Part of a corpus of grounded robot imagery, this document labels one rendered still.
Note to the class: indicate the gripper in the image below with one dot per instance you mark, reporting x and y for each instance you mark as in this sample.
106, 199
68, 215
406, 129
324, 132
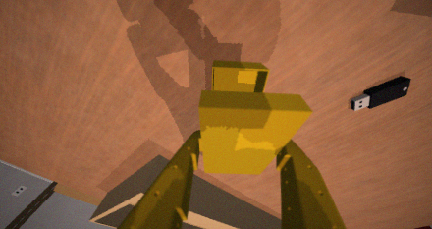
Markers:
306, 202

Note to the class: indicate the black usb flash drive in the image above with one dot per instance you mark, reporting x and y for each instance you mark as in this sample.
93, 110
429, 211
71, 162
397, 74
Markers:
383, 93

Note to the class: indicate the yellow box lid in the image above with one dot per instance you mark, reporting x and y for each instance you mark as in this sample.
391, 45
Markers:
242, 132

